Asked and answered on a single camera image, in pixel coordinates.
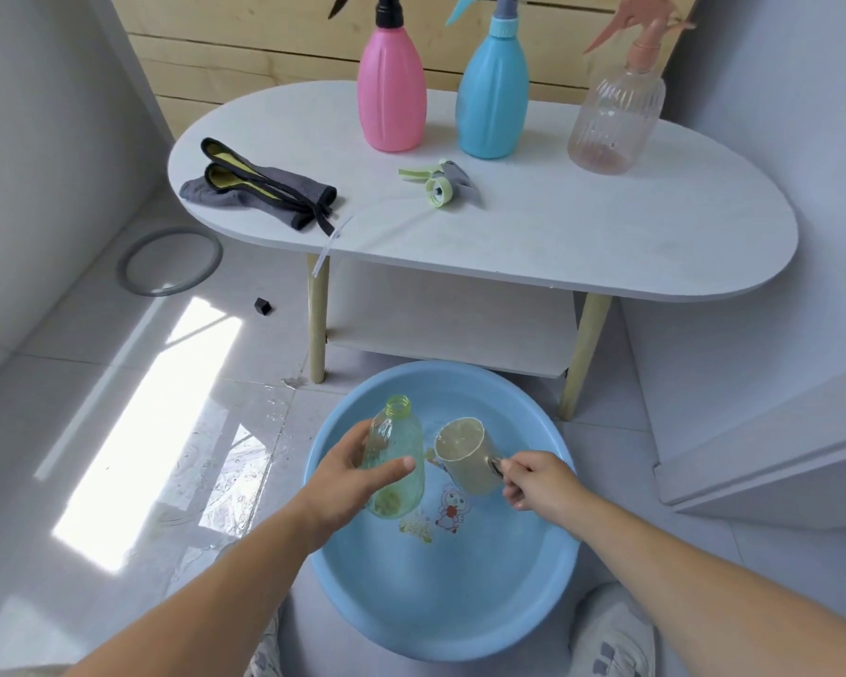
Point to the blue plastic basin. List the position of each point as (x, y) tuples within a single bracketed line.
[(451, 592)]

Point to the blue grey spray nozzle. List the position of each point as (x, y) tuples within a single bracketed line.
[(505, 6)]

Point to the grey cloth with black trim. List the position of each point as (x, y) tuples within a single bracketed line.
[(282, 190)]

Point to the white oval table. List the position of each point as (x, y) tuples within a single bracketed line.
[(606, 225)]

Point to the clear ribbed spray bottle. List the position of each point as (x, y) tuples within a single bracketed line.
[(617, 119)]

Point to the person's right white shoe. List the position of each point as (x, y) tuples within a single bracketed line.
[(606, 641)]

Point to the person's right hand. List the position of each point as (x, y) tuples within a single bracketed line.
[(546, 486)]

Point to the green clear spray bottle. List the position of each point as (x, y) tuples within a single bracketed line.
[(398, 437)]

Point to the pink spray bottle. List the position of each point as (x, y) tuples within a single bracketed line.
[(391, 91)]

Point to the person's right forearm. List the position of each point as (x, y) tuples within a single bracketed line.
[(712, 592)]

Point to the person's white shoe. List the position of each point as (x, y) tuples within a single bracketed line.
[(268, 655), (606, 641)]

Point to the person's left hand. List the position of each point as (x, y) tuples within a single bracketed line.
[(345, 486)]

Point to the black spray nozzle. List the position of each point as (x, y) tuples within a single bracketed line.
[(389, 10)]

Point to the orange spray head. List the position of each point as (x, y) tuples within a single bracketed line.
[(648, 35)]

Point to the small black block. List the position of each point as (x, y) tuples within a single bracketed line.
[(263, 307)]

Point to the green grey spray nozzle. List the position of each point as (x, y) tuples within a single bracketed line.
[(444, 184)]

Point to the blue spray bottle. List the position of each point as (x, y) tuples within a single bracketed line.
[(493, 98)]

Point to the person's left forearm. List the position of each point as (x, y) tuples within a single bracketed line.
[(204, 613)]

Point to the person's left white shoe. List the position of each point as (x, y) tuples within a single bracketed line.
[(268, 655)]

